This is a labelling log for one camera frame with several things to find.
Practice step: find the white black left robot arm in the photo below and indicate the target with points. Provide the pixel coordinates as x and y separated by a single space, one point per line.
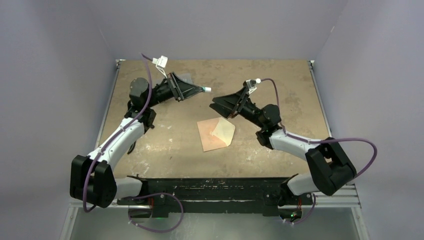
91 177

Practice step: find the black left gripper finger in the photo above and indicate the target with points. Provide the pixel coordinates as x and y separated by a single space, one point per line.
182 84
184 94

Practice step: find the green white glue stick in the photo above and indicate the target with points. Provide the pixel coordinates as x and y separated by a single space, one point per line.
206 89

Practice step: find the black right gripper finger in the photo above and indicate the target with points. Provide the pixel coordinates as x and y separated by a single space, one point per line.
226 110
229 100

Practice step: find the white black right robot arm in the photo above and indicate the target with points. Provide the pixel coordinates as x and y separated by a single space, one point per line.
329 166

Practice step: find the aluminium frame rail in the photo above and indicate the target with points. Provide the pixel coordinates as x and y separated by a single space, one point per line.
346 197

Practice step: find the clear plastic organizer box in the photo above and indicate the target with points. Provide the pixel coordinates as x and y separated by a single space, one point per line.
186 77

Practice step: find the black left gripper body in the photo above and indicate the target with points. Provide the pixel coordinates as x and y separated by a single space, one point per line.
165 91

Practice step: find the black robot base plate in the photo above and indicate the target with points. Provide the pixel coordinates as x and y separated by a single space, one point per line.
266 192

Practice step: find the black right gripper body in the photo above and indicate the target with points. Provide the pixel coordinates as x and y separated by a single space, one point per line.
247 110

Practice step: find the black pliers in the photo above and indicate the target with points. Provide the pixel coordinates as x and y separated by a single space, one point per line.
131 148

